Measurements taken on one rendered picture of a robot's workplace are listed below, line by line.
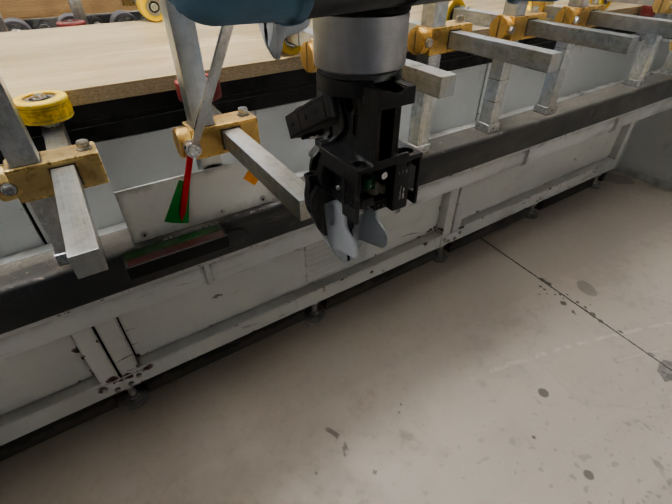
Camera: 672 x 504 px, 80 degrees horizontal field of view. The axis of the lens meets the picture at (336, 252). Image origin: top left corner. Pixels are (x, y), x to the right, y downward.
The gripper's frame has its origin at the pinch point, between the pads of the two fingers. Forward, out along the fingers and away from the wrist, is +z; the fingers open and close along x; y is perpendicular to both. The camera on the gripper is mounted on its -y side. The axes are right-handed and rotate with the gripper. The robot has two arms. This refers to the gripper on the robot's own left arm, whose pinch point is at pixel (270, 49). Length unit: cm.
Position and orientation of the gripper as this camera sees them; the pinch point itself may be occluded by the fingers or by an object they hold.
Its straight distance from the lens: 63.4
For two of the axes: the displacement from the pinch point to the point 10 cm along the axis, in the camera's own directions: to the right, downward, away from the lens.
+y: 8.5, -3.3, 4.1
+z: 0.0, 7.8, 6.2
